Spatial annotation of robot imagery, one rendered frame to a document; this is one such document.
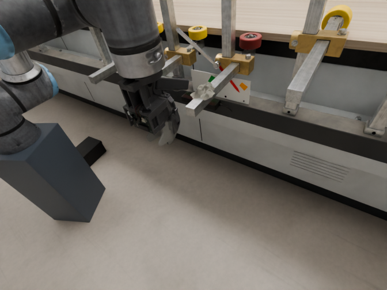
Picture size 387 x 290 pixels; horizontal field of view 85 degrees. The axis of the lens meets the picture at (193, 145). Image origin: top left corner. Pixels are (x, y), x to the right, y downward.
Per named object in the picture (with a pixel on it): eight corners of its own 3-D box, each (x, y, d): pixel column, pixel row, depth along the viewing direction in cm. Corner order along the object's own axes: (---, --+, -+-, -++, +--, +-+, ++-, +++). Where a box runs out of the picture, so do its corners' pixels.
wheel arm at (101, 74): (97, 86, 86) (92, 76, 83) (91, 84, 88) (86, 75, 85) (163, 45, 110) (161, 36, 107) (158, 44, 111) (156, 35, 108)
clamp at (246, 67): (248, 75, 75) (249, 61, 72) (215, 69, 81) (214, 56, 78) (254, 68, 78) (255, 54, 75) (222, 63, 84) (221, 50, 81)
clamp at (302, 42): (338, 58, 57) (346, 38, 53) (287, 52, 63) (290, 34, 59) (342, 49, 60) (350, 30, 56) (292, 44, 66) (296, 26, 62)
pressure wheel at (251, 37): (254, 71, 82) (257, 39, 74) (235, 67, 86) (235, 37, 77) (261, 62, 86) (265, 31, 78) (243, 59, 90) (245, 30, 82)
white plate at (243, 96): (248, 105, 83) (250, 81, 76) (193, 91, 95) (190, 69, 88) (249, 104, 83) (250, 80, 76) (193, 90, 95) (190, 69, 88)
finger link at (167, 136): (157, 155, 54) (148, 128, 47) (171, 140, 57) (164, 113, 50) (167, 159, 52) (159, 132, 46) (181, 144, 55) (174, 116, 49)
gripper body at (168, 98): (130, 128, 48) (109, 78, 39) (154, 107, 53) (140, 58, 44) (156, 138, 44) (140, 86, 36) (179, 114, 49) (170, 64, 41)
